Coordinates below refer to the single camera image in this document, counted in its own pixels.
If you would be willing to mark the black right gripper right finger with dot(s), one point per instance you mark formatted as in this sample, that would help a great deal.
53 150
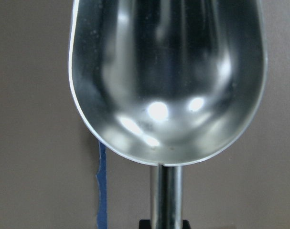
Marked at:
186 224

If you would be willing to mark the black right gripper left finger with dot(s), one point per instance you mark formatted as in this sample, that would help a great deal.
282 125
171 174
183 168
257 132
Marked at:
144 224

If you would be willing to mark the steel ice scoop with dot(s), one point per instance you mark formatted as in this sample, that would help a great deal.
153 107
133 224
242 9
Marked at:
167 83

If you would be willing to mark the blue tape line lengthwise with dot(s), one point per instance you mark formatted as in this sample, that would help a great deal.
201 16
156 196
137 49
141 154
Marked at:
101 177

